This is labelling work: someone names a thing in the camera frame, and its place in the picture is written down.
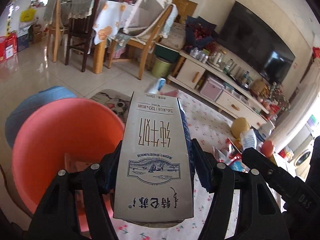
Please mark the cherry print tablecloth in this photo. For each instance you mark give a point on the cherry print tablecloth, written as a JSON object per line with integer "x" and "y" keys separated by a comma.
{"x": 259, "y": 216}

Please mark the cat pattern stool cushion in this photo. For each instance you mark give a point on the cat pattern stool cushion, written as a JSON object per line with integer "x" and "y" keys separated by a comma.
{"x": 117, "y": 102}

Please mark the orange print dining tablecloth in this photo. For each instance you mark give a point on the orange print dining tablecloth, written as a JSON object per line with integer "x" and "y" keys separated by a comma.
{"x": 113, "y": 16}

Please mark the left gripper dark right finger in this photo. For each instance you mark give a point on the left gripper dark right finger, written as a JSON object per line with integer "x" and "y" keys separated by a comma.
{"x": 205, "y": 166}

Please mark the electric kettle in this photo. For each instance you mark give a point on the electric kettle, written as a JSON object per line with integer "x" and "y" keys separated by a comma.
{"x": 216, "y": 58}

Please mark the pink plastic basin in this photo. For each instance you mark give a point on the pink plastic basin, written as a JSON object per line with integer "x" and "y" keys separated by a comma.
{"x": 56, "y": 166}

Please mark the green waste bin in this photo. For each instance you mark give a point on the green waste bin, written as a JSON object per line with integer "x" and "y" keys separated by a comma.
{"x": 161, "y": 68}

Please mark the white washing machine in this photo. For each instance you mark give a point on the white washing machine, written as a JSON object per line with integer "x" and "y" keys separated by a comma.
{"x": 302, "y": 154}

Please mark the white milk bottle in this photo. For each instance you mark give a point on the white milk bottle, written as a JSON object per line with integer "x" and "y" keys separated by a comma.
{"x": 265, "y": 130}

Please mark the black flat television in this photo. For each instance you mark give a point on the black flat television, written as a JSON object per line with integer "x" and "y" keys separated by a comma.
{"x": 255, "y": 42}

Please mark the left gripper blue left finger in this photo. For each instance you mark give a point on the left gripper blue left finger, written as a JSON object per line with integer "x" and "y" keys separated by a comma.
{"x": 110, "y": 164}

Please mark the cream tv cabinet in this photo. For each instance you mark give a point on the cream tv cabinet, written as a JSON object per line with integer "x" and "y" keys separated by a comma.
{"x": 191, "y": 74}

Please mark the wooden dining chair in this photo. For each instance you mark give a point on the wooden dining chair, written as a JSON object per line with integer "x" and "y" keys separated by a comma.
{"x": 134, "y": 42}

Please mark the lace covered air conditioner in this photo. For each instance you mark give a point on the lace covered air conditioner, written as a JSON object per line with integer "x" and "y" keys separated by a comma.
{"x": 293, "y": 120}

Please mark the pink storage box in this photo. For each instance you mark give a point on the pink storage box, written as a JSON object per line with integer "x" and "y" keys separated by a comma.
{"x": 211, "y": 88}

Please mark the dark wrapped flower bouquet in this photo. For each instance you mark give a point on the dark wrapped flower bouquet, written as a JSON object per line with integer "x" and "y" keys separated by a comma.
{"x": 199, "y": 32}

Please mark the red apple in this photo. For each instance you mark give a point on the red apple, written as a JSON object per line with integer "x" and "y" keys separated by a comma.
{"x": 267, "y": 148}

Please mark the dark wooden chair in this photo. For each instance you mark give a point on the dark wooden chair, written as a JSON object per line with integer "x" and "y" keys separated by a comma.
{"x": 80, "y": 27}

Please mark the red instant tea sachet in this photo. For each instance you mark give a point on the red instant tea sachet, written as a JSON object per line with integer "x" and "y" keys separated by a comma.
{"x": 229, "y": 155}

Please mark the light wooden chair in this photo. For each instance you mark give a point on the light wooden chair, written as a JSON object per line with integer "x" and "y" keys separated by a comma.
{"x": 56, "y": 29}

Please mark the white magicday yogurt pouch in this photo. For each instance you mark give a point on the white magicday yogurt pouch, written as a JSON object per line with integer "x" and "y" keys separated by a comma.
{"x": 248, "y": 139}

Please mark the blue round stool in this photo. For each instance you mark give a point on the blue round stool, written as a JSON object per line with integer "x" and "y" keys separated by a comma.
{"x": 28, "y": 106}

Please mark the white milk carton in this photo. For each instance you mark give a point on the white milk carton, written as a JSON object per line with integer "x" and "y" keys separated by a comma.
{"x": 154, "y": 182}

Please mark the yellow pear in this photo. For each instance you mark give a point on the yellow pear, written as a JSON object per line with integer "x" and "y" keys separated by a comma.
{"x": 239, "y": 125}

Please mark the red gift bags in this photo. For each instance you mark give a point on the red gift bags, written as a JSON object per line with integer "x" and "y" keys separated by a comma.
{"x": 8, "y": 46}

